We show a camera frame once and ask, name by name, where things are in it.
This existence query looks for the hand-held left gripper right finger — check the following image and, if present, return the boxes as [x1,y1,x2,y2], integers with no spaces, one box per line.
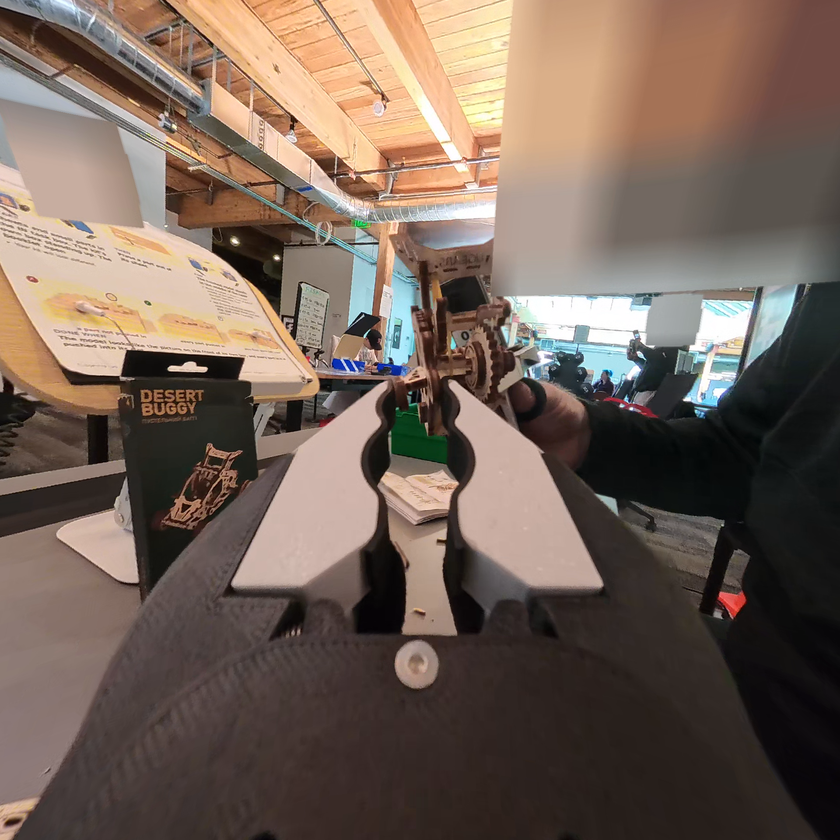
[445,381,605,618]

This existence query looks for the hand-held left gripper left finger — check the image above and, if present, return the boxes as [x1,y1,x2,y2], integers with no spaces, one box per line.
[231,381,395,614]

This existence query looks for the brown wooden model assembly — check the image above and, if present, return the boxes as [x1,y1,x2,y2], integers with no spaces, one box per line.
[392,238,529,437]

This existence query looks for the person's right forearm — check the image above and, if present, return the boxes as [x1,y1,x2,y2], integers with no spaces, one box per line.
[574,394,762,519]

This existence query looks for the dark model kit box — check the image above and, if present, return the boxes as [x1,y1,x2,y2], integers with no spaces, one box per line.
[118,350,259,601]

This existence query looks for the person's right hand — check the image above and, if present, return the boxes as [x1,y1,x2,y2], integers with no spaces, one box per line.
[511,377,593,471]

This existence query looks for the open instruction booklet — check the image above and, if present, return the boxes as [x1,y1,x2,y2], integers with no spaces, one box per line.
[379,469,460,526]

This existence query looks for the black dumbbell rack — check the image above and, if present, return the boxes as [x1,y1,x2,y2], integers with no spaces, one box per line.
[548,351,588,388]

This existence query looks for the stacked green plastic bins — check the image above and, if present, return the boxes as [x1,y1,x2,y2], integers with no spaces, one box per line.
[390,403,450,460]

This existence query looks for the handwritten whiteboard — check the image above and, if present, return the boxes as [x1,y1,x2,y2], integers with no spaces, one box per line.
[294,282,331,350]

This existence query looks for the wooden book stand white base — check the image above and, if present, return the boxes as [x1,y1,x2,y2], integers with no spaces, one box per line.
[0,259,321,585]

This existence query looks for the pale flat cut sheet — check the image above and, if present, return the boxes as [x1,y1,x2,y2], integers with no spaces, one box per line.
[0,797,40,837]

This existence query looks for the silver ventilation duct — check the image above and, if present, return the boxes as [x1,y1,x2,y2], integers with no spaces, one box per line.
[0,0,496,227]

